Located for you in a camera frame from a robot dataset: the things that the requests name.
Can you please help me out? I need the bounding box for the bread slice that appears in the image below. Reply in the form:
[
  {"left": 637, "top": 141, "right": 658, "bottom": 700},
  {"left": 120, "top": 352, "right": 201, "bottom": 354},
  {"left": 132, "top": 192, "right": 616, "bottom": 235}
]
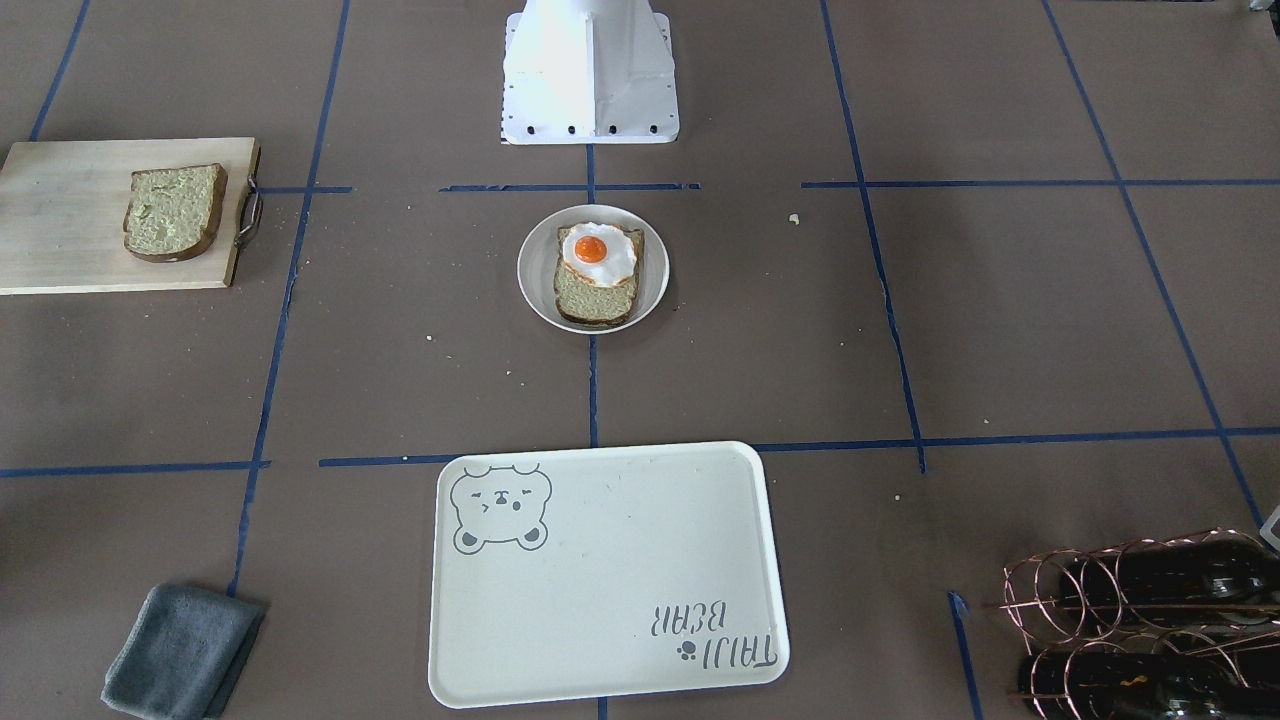
[
  {"left": 553, "top": 225, "right": 645, "bottom": 327},
  {"left": 122, "top": 163, "right": 228, "bottom": 263}
]

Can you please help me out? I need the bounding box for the fried egg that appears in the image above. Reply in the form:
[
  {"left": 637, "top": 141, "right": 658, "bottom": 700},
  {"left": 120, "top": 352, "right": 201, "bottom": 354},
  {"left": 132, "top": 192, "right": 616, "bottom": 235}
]
[{"left": 558, "top": 222, "right": 640, "bottom": 288}]

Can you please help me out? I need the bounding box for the green wine bottle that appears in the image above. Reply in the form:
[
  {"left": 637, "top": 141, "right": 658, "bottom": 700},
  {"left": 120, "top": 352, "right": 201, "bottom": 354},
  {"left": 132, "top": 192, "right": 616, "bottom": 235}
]
[
  {"left": 1059, "top": 536, "right": 1279, "bottom": 629},
  {"left": 1016, "top": 644, "right": 1279, "bottom": 719}
]

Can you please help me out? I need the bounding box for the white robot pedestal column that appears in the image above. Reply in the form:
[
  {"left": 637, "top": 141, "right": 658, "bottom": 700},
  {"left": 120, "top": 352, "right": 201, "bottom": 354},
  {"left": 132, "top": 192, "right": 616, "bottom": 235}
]
[{"left": 500, "top": 1, "right": 681, "bottom": 146}]

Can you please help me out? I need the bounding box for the folded grey cloth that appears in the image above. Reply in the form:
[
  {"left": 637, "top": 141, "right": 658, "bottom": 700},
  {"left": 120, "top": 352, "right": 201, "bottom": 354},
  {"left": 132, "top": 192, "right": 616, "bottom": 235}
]
[{"left": 100, "top": 583, "right": 266, "bottom": 719}]

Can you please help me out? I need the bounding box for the copper wire bottle rack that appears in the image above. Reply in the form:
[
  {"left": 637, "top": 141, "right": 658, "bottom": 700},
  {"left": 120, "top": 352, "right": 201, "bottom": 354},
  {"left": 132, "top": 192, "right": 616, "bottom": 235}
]
[{"left": 995, "top": 528, "right": 1279, "bottom": 719}]

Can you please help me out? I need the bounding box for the green wine bottle front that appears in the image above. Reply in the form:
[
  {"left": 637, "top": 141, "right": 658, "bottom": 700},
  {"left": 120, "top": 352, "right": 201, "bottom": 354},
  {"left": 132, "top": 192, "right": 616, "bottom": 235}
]
[{"left": 1016, "top": 644, "right": 1279, "bottom": 719}]

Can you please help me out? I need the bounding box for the green wine bottle middle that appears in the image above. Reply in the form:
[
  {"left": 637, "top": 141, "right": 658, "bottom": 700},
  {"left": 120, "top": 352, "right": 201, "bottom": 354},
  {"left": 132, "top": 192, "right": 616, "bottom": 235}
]
[{"left": 1059, "top": 536, "right": 1279, "bottom": 629}]

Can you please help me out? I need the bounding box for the wooden cutting board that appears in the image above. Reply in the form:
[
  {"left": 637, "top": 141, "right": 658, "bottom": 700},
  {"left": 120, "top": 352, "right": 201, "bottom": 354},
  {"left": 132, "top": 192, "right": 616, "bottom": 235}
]
[{"left": 1, "top": 137, "right": 260, "bottom": 295}]

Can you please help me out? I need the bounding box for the white round plate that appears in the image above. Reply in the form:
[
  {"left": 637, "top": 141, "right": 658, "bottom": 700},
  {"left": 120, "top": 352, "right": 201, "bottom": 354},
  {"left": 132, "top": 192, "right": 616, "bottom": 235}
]
[{"left": 517, "top": 204, "right": 671, "bottom": 334}]

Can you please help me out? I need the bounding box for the cream bear serving tray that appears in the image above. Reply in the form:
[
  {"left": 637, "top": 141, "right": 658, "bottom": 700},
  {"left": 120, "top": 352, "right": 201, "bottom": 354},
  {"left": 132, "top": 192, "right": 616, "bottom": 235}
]
[{"left": 428, "top": 441, "right": 791, "bottom": 708}]

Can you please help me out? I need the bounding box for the bread slice on plate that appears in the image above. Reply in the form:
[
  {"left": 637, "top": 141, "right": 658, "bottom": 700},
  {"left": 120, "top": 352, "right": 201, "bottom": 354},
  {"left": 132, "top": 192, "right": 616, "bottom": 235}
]
[{"left": 553, "top": 225, "right": 645, "bottom": 327}]

